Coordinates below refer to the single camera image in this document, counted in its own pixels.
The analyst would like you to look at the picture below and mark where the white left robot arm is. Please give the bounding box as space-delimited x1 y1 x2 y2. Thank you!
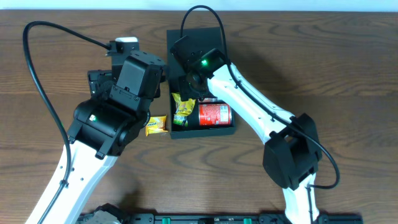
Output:
27 50 167 223

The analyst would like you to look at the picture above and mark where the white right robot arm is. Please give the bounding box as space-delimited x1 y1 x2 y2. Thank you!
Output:
170 47 322 223

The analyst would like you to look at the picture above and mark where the yellow almond biscuit packet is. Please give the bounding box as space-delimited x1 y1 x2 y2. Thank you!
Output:
146 115 168 136

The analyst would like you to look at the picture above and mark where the green yellow snack packet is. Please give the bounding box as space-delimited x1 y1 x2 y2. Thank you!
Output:
173 114 188 127

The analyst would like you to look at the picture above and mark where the red Pringles can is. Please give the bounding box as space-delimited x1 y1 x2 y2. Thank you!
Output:
198 98 218 103
198 103 232 126

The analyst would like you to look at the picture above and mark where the yellow peanut butter biscuit packet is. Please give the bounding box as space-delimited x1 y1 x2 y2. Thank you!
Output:
172 93 196 116

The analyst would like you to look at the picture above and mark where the black box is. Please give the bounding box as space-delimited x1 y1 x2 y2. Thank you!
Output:
167 27 236 139

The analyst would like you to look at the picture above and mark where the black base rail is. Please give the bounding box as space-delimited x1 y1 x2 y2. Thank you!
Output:
76 212 364 224

